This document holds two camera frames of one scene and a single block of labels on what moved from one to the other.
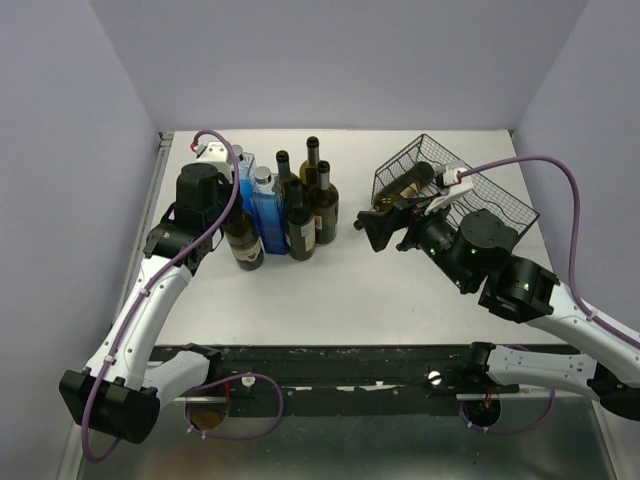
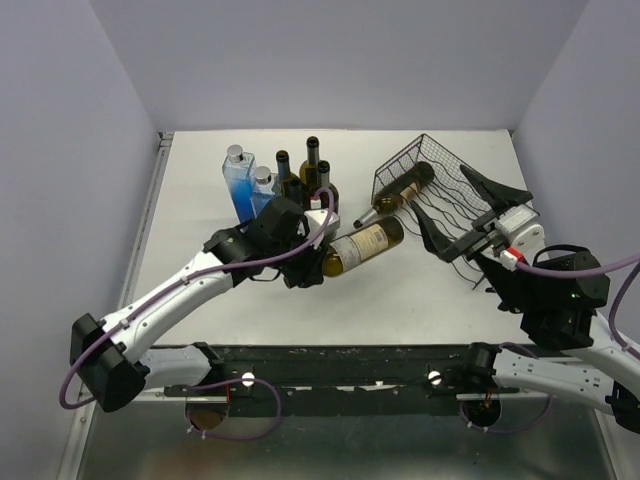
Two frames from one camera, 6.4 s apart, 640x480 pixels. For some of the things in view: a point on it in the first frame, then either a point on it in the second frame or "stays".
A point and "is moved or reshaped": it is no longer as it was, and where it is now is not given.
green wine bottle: x=324 y=199 stays
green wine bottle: x=242 y=236 is moved or reshaped
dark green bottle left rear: x=290 y=187 stays
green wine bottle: x=407 y=186 stays
